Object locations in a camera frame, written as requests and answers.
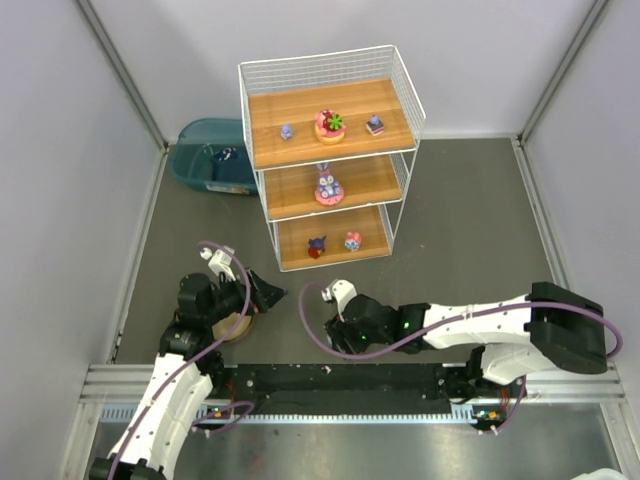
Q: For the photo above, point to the tan overturned bowl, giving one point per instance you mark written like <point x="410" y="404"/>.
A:
<point x="232" y="328"/>

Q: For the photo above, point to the white wire wooden shelf rack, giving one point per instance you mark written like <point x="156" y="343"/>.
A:
<point x="375" y="171"/>

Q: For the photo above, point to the teal plastic bin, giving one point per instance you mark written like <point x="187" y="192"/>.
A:
<point x="191" y="161"/>

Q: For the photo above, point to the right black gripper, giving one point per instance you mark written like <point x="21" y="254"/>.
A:
<point x="335" y="335"/>

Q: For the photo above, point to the dark blue object in bin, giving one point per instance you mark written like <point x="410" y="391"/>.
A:
<point x="225" y="154"/>

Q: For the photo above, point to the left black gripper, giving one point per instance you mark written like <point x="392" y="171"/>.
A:
<point x="255" y="293"/>

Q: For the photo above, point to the small purple cake toy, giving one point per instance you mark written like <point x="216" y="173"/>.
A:
<point x="375" y="125"/>

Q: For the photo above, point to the pink melody toy on shelf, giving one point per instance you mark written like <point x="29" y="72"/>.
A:
<point x="353" y="241"/>

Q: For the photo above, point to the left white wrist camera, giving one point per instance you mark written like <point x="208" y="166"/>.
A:
<point x="218" y="262"/>

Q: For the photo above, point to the small purple blob toy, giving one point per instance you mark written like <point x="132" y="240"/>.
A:
<point x="286" y="132"/>

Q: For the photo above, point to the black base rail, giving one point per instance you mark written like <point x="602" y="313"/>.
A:
<point x="348" y="389"/>

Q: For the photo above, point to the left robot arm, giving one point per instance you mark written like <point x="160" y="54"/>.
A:
<point x="186" y="370"/>

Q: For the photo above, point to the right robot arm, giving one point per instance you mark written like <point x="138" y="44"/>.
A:
<point x="548" y="327"/>

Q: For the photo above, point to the blue stitch toy figure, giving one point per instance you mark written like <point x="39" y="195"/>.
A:
<point x="316" y="247"/>

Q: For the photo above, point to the purple bunny pink donut toy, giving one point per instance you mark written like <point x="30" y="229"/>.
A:
<point x="328" y="191"/>

